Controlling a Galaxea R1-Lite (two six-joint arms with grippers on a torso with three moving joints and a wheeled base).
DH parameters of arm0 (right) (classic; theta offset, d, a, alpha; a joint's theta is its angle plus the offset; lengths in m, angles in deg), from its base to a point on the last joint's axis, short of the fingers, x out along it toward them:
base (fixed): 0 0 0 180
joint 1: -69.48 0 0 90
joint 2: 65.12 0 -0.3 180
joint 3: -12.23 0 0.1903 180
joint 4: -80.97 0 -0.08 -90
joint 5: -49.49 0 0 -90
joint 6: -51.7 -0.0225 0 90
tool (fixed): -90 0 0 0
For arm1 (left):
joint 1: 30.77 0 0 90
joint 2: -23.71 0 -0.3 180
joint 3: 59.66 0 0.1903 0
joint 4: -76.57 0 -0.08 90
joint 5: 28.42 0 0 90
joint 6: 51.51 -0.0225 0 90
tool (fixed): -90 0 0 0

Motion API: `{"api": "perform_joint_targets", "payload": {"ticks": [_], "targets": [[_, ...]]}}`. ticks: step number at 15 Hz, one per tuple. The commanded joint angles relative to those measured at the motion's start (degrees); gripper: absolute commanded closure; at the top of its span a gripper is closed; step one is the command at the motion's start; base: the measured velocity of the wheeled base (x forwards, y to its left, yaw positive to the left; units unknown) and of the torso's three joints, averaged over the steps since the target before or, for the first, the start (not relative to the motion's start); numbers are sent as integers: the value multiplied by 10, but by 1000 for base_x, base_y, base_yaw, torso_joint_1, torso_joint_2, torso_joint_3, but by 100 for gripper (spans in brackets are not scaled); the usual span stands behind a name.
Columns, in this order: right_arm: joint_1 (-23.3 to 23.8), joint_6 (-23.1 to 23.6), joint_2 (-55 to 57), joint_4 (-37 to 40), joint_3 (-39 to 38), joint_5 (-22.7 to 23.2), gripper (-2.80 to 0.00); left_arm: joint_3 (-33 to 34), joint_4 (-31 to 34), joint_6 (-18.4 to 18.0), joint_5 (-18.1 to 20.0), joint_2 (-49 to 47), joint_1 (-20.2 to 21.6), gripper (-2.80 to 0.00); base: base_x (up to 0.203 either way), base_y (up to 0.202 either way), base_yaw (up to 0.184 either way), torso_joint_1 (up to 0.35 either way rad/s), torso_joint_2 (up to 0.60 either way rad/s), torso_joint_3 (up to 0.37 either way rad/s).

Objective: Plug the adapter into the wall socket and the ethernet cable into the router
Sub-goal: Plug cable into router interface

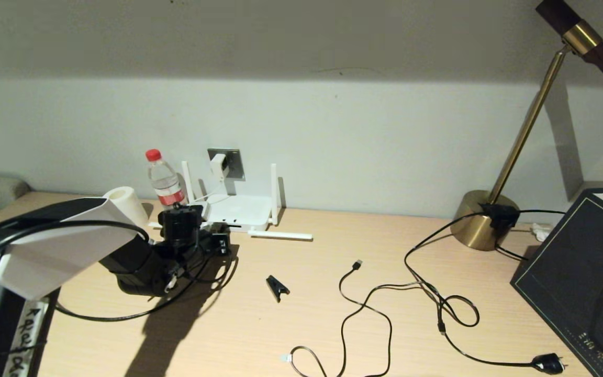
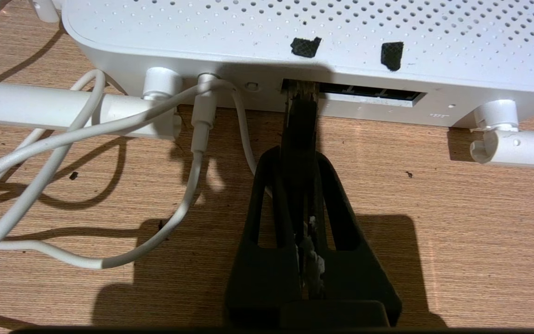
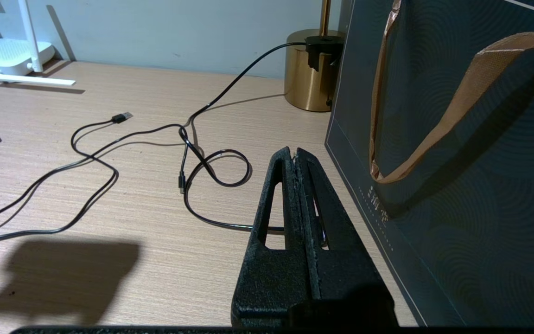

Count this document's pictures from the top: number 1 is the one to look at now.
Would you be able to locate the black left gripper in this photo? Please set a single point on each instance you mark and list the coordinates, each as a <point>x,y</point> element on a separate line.
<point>220,244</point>

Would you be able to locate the white power adapter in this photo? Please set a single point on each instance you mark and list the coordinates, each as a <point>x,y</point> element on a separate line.
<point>219,165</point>

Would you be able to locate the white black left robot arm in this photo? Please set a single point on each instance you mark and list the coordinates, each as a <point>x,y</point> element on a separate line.
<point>50,251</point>

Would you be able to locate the white router with antennas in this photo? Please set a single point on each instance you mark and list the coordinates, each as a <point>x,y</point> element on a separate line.
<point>244,209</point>

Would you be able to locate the clear water bottle red cap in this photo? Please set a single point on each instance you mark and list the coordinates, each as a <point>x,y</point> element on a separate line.
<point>165,180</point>

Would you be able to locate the black plastic clip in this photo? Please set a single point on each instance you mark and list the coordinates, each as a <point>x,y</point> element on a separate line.
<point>277,287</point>

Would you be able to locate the white paper roll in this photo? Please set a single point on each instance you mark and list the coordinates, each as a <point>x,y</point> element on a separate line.
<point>126,201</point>

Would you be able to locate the brass desk lamp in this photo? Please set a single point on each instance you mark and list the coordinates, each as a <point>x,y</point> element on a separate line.
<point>477,230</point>

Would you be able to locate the small white connector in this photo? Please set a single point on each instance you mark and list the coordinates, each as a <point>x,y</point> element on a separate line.
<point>541,232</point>

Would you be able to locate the black box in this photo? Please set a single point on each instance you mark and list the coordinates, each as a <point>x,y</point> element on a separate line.
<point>568,272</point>

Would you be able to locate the grey wall socket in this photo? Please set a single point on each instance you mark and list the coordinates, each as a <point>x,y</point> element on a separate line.
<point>235,162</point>

